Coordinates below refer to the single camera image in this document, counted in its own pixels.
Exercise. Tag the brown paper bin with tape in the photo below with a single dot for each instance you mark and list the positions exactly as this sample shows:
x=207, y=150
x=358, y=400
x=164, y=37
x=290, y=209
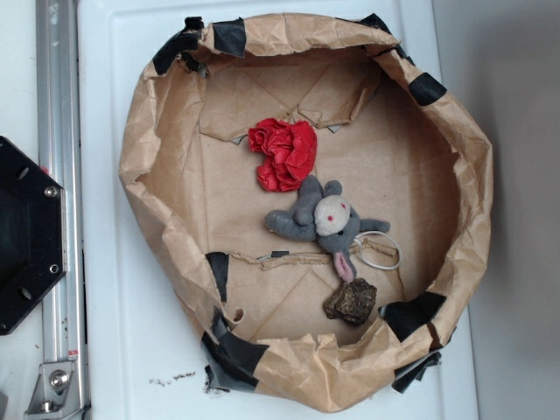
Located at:
x=402, y=147

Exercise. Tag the metal corner bracket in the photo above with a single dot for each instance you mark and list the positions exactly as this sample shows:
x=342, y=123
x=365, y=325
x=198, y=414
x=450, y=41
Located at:
x=57, y=393

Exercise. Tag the grey plush mouse toy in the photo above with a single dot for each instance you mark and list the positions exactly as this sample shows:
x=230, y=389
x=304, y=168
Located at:
x=322, y=214

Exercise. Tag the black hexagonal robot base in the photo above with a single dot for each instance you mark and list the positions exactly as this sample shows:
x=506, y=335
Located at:
x=32, y=241

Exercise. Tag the crumpled red paper ball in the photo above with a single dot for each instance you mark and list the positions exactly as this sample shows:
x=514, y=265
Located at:
x=290, y=152

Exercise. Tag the aluminium extrusion rail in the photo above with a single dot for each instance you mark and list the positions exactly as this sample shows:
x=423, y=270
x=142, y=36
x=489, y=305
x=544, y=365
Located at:
x=59, y=151

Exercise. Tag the brown rough rock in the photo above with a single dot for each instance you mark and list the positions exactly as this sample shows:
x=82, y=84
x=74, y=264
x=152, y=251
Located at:
x=352, y=302

